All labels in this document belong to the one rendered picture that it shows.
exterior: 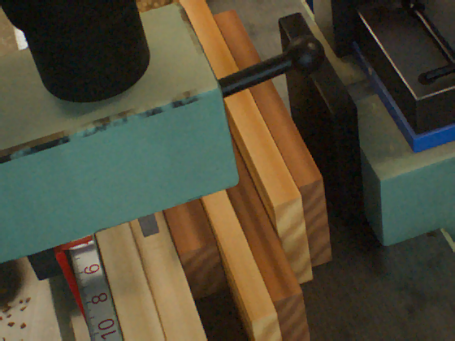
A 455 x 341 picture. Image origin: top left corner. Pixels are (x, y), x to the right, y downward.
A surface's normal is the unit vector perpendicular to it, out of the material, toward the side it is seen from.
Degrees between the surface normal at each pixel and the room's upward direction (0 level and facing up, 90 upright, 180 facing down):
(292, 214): 90
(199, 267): 90
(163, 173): 90
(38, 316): 0
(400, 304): 0
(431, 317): 0
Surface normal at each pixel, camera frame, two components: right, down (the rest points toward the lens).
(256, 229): -0.13, -0.68
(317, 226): 0.31, 0.66
